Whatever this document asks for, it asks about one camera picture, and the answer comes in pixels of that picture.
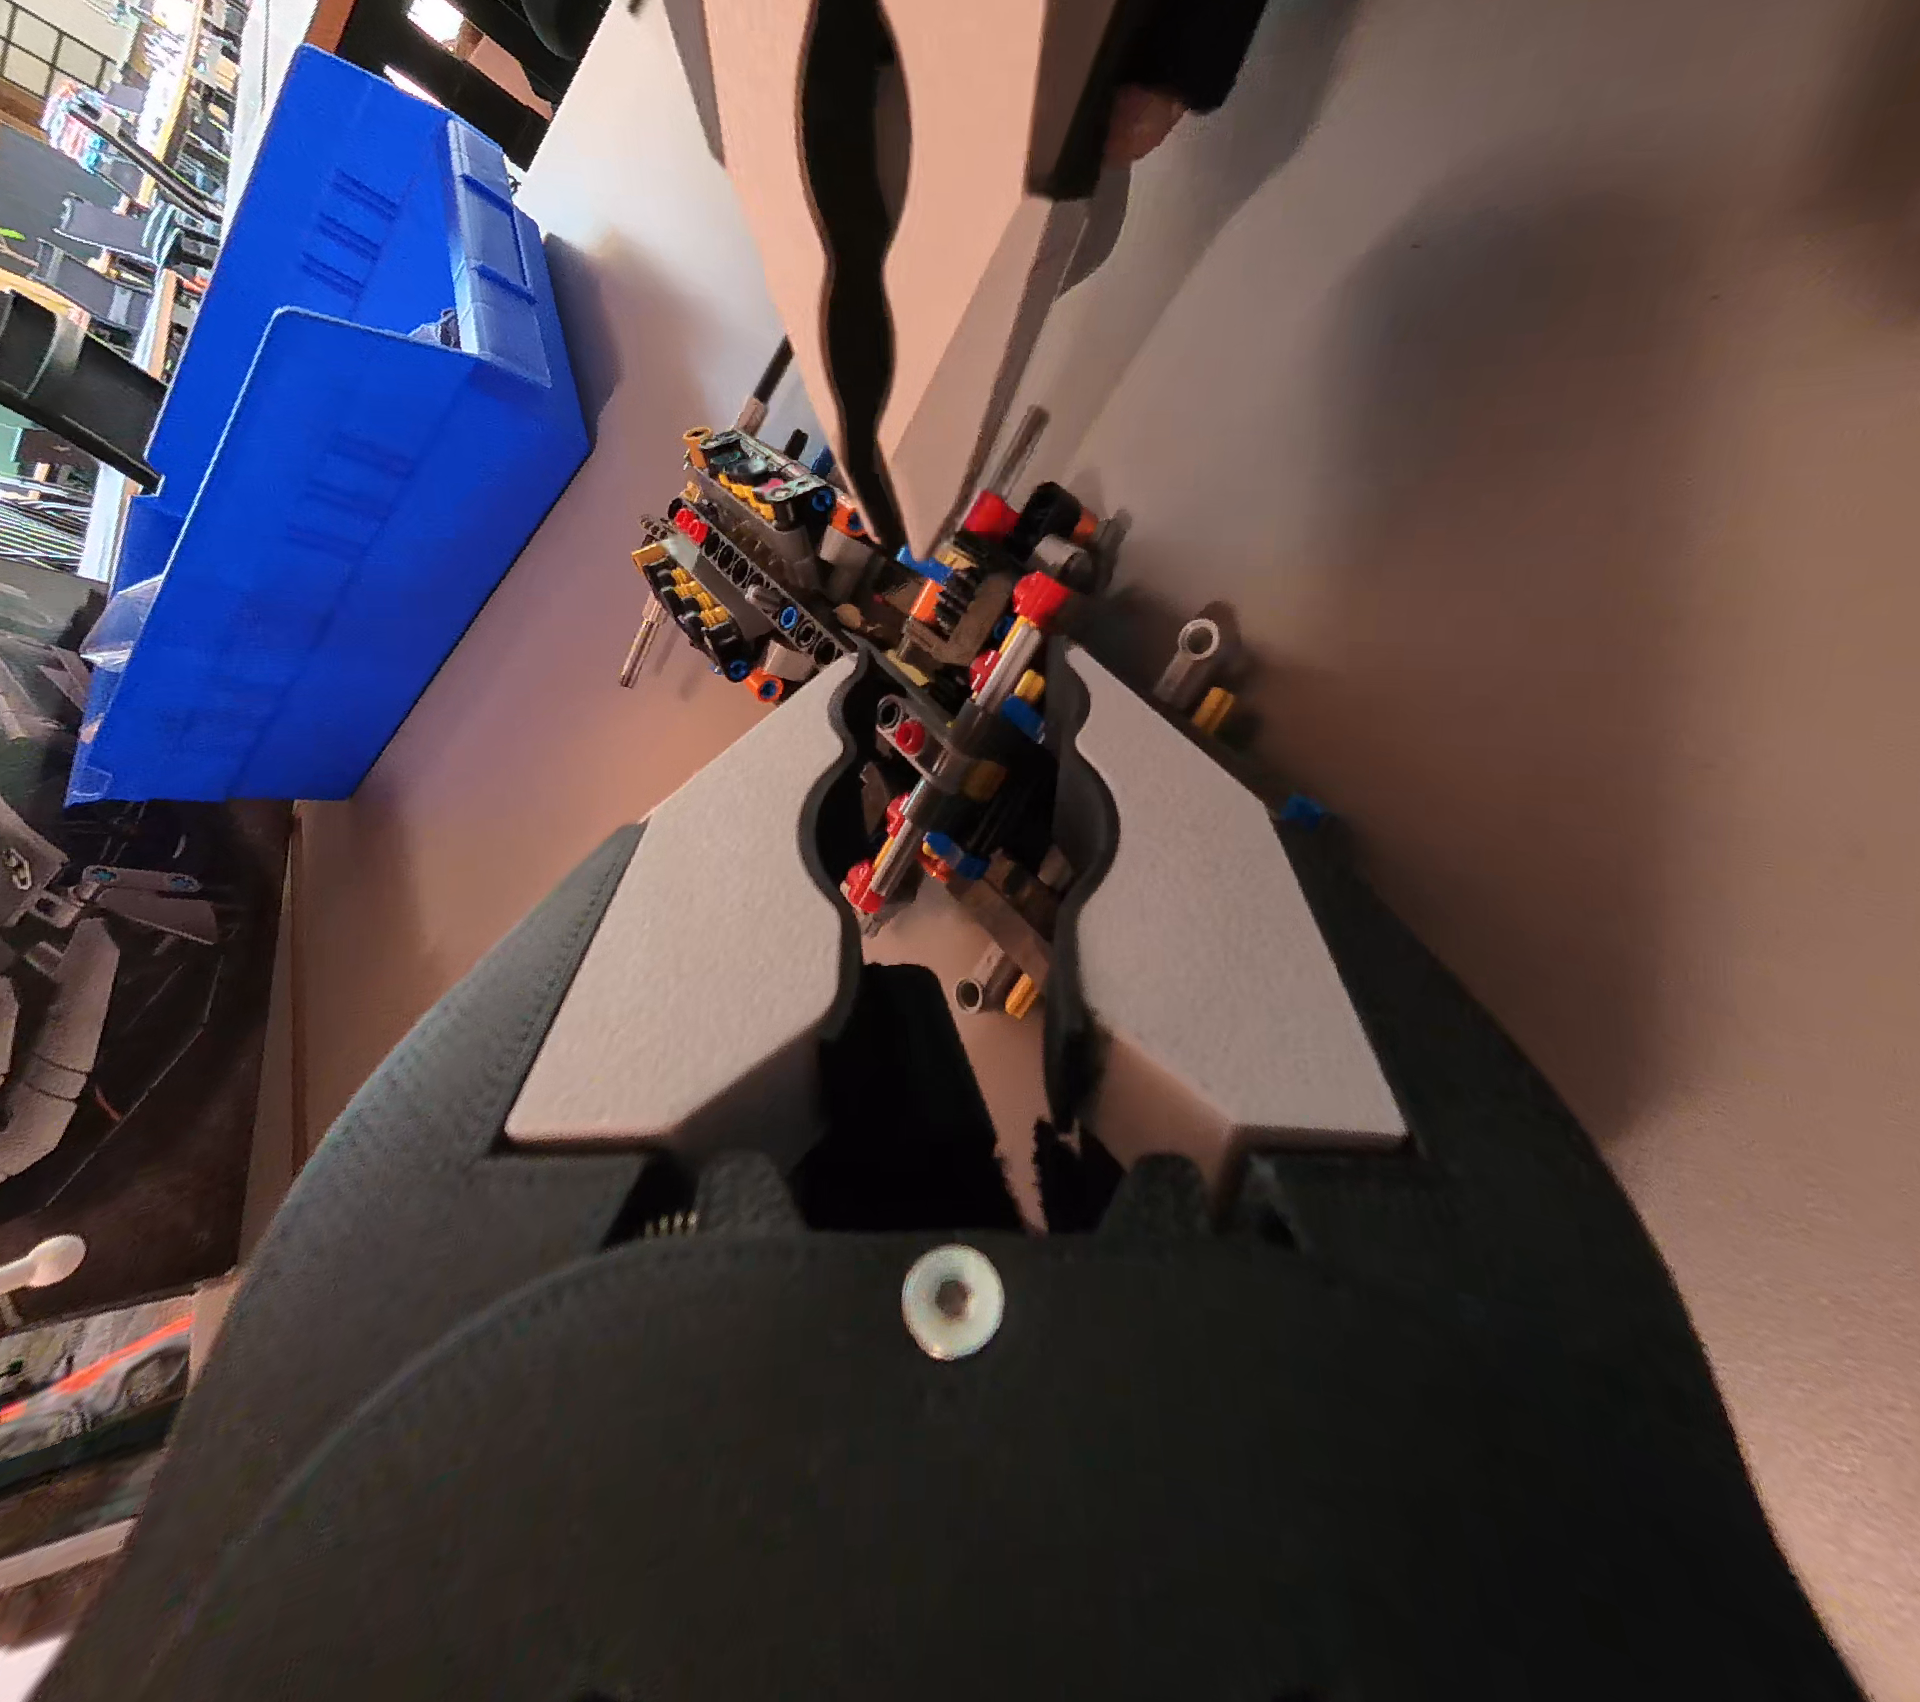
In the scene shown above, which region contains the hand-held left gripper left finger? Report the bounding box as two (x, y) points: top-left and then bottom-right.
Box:
(503, 657), (879, 1157)

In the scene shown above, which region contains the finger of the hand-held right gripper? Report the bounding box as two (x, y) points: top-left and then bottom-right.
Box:
(611, 0), (917, 542)
(873, 0), (1206, 552)

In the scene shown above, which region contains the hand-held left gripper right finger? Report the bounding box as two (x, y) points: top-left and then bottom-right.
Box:
(1041, 637), (1412, 1173)

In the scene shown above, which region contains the multicoloured lego technic model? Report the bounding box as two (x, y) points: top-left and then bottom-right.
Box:
(618, 336), (1338, 1022)

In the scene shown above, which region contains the large blue plastic bin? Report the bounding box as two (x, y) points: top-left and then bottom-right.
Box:
(65, 45), (594, 804)

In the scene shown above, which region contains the black metal tube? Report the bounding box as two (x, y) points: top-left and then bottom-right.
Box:
(0, 293), (168, 491)

